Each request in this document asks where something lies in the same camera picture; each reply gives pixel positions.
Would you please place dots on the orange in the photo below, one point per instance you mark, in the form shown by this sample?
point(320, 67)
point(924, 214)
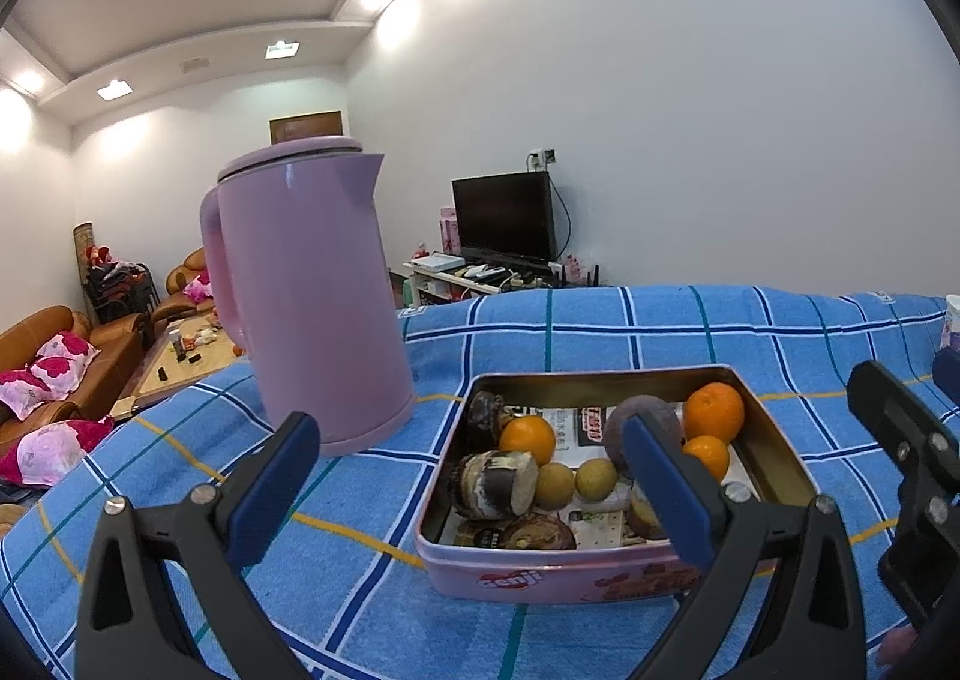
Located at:
point(527, 441)
point(715, 411)
point(706, 459)

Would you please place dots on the blue checked towel blanket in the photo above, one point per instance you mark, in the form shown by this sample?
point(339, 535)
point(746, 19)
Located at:
point(360, 537)

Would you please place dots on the pink electric kettle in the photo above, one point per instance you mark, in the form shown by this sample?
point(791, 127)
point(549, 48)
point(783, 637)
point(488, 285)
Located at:
point(315, 305)

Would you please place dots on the square ceiling light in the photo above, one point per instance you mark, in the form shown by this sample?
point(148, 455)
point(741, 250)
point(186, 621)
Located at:
point(282, 50)
point(112, 89)

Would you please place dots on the purple radish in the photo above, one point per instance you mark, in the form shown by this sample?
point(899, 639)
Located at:
point(619, 451)

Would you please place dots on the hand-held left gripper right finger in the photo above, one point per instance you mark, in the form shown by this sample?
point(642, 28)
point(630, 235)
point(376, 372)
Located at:
point(667, 492)

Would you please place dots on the wall socket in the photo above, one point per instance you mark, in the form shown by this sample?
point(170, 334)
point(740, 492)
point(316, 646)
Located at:
point(541, 158)

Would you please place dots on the black television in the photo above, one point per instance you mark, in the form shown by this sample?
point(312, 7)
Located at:
point(502, 215)

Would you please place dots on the small yellow loquat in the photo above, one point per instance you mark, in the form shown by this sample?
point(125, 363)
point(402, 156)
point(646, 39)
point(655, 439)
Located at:
point(596, 479)
point(555, 486)

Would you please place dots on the wooden coffee table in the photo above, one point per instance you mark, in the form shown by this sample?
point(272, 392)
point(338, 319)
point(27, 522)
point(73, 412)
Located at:
point(172, 380)

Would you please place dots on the white printed mug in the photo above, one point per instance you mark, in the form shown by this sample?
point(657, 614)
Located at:
point(951, 324)

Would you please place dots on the person's right hand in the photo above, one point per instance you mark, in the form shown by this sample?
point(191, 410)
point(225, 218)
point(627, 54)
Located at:
point(904, 646)

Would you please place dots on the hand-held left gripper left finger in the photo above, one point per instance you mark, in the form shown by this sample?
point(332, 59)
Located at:
point(274, 485)

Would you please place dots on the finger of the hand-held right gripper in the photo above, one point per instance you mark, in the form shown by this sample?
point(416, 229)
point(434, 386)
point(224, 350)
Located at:
point(885, 410)
point(949, 366)

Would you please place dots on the brown wooden door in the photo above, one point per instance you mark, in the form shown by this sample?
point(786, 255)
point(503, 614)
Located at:
point(307, 126)

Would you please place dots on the pink flowered cushion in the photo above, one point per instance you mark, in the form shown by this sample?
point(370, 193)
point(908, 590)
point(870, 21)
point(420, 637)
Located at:
point(199, 290)
point(67, 365)
point(52, 455)
point(22, 393)

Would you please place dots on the white television stand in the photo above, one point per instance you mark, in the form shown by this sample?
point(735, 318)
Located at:
point(450, 282)

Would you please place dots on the black router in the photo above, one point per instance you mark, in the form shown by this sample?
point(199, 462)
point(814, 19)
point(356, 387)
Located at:
point(574, 277)

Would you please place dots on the pink tin box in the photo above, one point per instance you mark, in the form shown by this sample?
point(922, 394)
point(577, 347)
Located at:
point(525, 575)

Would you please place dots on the brown leather sofa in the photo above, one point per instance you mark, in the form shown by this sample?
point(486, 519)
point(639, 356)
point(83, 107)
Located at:
point(112, 357)

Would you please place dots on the chair with clothes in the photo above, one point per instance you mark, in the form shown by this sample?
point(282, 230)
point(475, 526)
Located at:
point(120, 282)

